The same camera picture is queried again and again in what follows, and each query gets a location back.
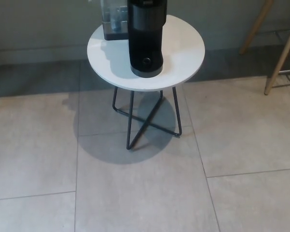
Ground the black pod coffee maker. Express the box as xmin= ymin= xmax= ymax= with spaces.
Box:
xmin=127 ymin=0 xmax=169 ymax=78

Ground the clear water tank black lid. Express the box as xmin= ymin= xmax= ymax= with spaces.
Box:
xmin=100 ymin=0 xmax=130 ymax=41

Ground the round white side table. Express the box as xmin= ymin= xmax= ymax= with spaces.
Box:
xmin=87 ymin=14 xmax=206 ymax=151

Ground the black wire table base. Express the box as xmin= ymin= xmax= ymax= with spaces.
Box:
xmin=112 ymin=86 xmax=182 ymax=151

